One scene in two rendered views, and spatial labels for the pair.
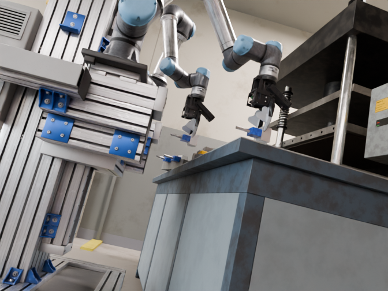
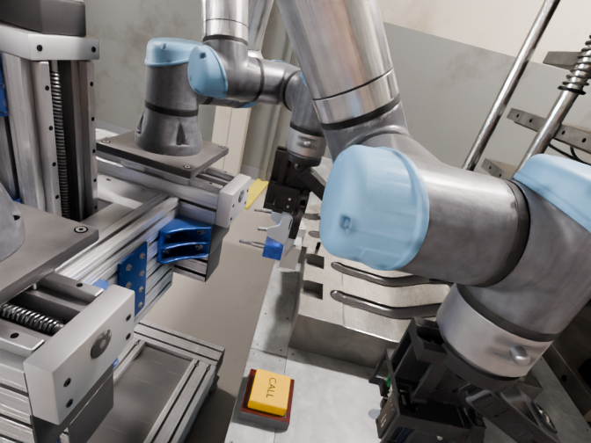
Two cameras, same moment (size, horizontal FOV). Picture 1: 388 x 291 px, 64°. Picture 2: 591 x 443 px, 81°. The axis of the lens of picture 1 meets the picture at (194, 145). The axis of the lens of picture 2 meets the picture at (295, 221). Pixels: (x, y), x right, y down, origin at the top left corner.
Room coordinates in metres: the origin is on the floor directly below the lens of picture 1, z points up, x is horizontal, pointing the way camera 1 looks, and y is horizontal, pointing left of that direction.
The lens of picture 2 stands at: (0.87, -0.09, 1.33)
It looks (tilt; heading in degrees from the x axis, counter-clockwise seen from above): 27 degrees down; 10
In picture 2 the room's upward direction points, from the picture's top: 15 degrees clockwise
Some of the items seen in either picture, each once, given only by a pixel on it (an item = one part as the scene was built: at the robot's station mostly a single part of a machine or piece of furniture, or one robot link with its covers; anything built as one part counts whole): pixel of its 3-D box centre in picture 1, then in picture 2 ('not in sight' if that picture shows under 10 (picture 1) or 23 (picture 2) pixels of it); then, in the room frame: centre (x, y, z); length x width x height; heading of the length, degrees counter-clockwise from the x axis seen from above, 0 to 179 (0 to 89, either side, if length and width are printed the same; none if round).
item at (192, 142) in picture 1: (183, 137); (268, 247); (1.48, 0.06, 0.93); 0.13 x 0.05 x 0.05; 104
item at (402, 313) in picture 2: not in sight; (409, 287); (1.55, -0.26, 0.92); 0.35 x 0.16 x 0.09; 101
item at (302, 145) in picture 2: (198, 93); (306, 142); (1.48, 0.04, 1.17); 0.08 x 0.08 x 0.05
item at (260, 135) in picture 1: (252, 131); not in sight; (1.12, -0.20, 0.93); 0.13 x 0.05 x 0.05; 103
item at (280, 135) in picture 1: (275, 163); (525, 169); (2.40, -0.66, 1.10); 0.05 x 0.05 x 1.30
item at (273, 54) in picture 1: (271, 56); (542, 243); (1.12, -0.22, 1.25); 0.09 x 0.08 x 0.11; 108
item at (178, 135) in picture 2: not in sight; (171, 124); (1.58, 0.38, 1.09); 0.15 x 0.15 x 0.10
